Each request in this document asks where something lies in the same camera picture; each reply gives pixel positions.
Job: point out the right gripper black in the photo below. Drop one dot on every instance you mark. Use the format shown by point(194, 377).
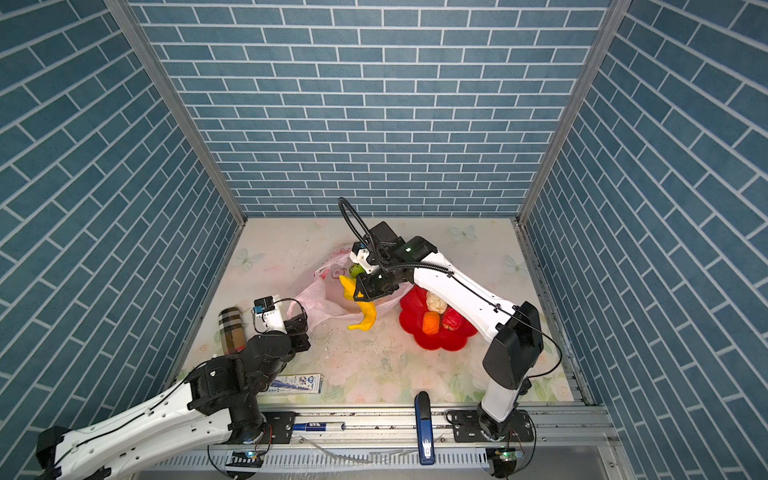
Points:
point(367, 292)

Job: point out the yellow banana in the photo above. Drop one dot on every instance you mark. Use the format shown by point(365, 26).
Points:
point(368, 309)

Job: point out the beige pear fruit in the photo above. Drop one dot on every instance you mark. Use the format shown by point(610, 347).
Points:
point(435, 304)

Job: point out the orange fruit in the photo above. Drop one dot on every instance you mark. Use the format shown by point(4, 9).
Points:
point(431, 323)

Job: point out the pink plastic fruit bag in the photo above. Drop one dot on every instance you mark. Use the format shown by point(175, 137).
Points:
point(323, 300)

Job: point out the red apple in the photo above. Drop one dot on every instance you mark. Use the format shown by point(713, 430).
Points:
point(451, 320)

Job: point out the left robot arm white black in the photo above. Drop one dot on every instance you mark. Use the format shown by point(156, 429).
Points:
point(216, 403)

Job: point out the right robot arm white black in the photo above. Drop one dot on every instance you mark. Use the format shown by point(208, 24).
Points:
point(513, 332)

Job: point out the green fruit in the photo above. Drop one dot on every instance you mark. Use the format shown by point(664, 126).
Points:
point(355, 270)

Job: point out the red flower-shaped plate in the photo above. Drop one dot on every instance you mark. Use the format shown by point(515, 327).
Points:
point(413, 306)

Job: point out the toothpaste box white blue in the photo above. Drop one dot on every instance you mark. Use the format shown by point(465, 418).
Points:
point(298, 384)

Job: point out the plaid brown cylinder case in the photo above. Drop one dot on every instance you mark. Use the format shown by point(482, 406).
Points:
point(231, 331)

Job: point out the blue black stapler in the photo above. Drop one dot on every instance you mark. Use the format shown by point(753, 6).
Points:
point(424, 429)

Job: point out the green circuit board right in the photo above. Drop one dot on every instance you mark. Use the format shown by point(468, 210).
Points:
point(504, 454)

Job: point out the green circuit board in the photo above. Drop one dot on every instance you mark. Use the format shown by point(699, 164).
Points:
point(504, 454)
point(245, 459)

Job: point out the green circuit board left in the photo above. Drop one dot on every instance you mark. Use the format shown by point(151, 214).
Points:
point(245, 459)

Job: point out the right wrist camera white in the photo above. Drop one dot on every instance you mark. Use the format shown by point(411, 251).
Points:
point(359, 255)

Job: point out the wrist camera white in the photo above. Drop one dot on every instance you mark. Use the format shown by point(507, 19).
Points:
point(359, 255)
point(267, 316)

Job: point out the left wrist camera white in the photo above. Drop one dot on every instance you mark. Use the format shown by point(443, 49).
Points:
point(267, 316)

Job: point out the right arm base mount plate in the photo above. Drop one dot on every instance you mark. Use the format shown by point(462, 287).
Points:
point(472, 426)

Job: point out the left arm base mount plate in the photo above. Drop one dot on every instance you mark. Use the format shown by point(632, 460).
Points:
point(278, 427)

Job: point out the aluminium front rail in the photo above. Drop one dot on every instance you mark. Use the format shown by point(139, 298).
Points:
point(381, 426)

